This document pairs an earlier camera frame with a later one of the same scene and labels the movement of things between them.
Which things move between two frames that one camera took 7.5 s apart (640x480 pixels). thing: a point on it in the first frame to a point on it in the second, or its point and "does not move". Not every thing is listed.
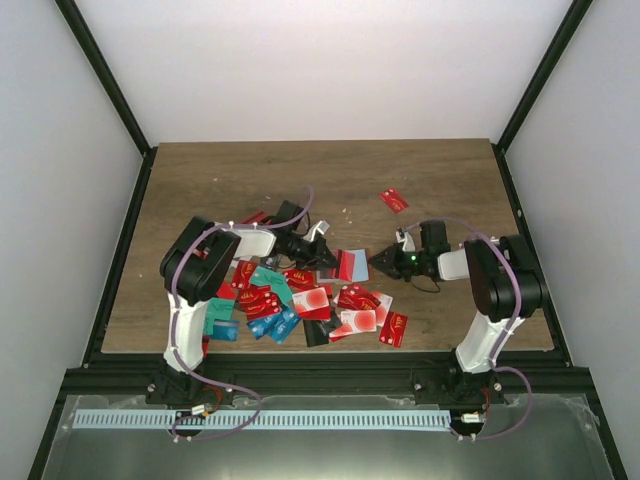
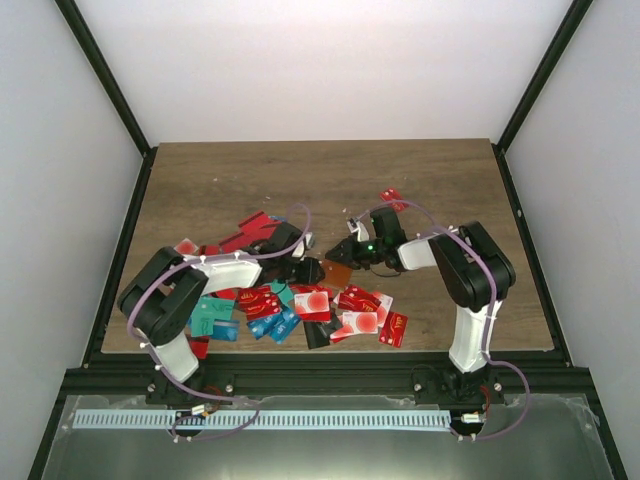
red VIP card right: [392, 328] does not move
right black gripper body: [410, 266] to [365, 256]
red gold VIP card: [259, 301] does not move
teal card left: [218, 308] does not move
